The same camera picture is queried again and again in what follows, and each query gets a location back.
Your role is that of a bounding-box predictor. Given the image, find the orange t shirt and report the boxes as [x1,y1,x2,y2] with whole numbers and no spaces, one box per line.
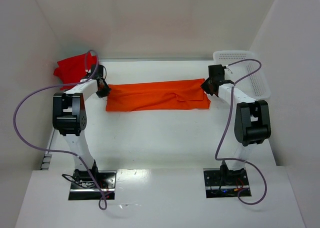
[105,79,211,112]

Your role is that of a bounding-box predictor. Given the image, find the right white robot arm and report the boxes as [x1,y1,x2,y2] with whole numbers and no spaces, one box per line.
[201,59,271,178]

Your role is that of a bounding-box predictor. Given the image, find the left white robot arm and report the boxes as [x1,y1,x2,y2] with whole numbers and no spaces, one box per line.
[52,65,111,188]

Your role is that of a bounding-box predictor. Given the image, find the folded red t shirt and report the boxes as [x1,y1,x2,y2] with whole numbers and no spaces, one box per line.
[53,53,98,90]

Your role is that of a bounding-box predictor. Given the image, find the white plastic basket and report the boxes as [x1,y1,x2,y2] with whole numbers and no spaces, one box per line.
[212,50,271,100]

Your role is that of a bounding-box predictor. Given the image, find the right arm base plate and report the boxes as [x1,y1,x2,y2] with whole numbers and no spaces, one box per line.
[203,168,252,198]

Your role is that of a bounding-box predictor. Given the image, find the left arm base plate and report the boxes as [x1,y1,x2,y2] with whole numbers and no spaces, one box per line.
[62,170,117,200]

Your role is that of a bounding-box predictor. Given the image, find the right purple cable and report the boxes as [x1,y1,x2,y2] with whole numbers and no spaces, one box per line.
[215,59,269,206]

